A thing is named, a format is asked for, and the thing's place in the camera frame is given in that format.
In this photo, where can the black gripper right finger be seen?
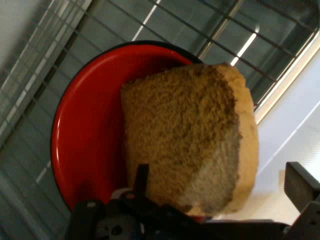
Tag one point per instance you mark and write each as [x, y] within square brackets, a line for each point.
[300, 187]

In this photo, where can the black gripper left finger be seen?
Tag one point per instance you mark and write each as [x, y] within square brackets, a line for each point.
[130, 215]

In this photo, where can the red enamel bowl black rim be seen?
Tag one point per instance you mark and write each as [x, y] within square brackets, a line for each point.
[90, 130]

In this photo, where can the brown toast slice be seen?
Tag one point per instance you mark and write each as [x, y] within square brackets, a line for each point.
[185, 135]

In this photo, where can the cream white toaster oven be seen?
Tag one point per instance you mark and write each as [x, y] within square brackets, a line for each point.
[287, 82]

